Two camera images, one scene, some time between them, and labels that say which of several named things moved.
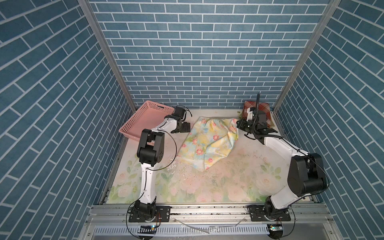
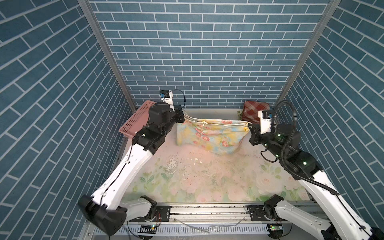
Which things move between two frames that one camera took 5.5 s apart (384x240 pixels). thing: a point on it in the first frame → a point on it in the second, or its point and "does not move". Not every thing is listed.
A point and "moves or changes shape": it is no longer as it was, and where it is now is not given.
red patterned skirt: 262,106 does not move
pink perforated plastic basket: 148,116 does not move
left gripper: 186,127 → 177,110
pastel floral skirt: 210,140 moves or changes shape
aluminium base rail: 213,221 does not move
